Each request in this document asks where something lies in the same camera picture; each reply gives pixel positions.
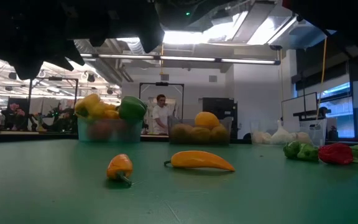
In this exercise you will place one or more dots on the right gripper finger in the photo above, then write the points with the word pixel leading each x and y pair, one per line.
pixel 99 31
pixel 151 34

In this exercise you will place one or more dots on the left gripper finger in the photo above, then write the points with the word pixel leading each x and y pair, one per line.
pixel 28 67
pixel 65 56

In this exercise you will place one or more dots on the green bell pepper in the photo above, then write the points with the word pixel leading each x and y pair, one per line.
pixel 132 108

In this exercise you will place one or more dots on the yellow-orange citrus fruit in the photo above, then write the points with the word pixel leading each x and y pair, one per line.
pixel 207 120

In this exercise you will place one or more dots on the orange citrus fruit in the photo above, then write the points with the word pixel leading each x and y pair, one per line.
pixel 182 133
pixel 200 134

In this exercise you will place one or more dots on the yellow lemon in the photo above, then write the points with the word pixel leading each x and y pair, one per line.
pixel 220 133

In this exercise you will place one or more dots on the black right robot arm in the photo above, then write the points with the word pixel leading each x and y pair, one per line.
pixel 337 18

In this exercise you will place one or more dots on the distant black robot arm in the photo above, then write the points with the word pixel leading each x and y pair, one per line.
pixel 61 119

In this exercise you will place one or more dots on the long ceiling light bar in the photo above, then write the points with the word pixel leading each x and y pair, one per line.
pixel 185 58

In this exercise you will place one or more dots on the person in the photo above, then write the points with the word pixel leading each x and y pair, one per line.
pixel 161 116

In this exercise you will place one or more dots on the grey translucent basket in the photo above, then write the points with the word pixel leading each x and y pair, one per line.
pixel 174 121

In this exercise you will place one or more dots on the teal translucent basket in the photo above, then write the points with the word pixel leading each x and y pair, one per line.
pixel 129 132

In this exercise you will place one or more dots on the short orange pepper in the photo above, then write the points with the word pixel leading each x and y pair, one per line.
pixel 120 166

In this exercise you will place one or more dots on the long orange chili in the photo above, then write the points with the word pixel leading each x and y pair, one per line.
pixel 199 160

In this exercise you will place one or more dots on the green table mat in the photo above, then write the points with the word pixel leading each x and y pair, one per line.
pixel 179 202

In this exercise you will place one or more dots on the clear plastic basket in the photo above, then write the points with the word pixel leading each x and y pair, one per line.
pixel 319 132

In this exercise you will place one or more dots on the window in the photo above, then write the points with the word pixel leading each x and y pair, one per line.
pixel 340 115

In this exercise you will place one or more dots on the small red pepper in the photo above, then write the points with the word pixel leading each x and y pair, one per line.
pixel 336 154

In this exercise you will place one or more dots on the black gantry frame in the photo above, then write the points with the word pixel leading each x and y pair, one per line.
pixel 162 83
pixel 54 78

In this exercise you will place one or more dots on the grey wall plate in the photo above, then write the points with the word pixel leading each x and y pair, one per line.
pixel 213 78

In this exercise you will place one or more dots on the black frame stand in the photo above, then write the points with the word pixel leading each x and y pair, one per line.
pixel 294 96

